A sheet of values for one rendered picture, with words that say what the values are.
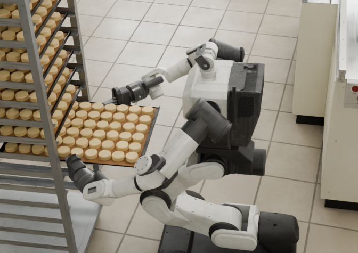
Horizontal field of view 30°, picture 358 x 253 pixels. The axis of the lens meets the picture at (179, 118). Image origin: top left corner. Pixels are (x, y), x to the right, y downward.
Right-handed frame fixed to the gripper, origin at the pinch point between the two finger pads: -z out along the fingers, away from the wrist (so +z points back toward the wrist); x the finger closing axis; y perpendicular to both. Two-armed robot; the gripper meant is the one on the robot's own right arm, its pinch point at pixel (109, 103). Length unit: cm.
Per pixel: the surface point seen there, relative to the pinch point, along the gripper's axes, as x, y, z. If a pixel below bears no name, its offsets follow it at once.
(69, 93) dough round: 10.6, -3.7, -16.7
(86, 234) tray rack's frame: -62, 9, -25
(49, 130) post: 18.9, 24.3, -38.7
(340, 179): -53, 61, 92
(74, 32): 35.7, -8.3, -8.0
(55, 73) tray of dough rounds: 27.7, 2.6, -24.0
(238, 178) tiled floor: -77, 11, 69
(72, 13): 45.0, -8.2, -7.7
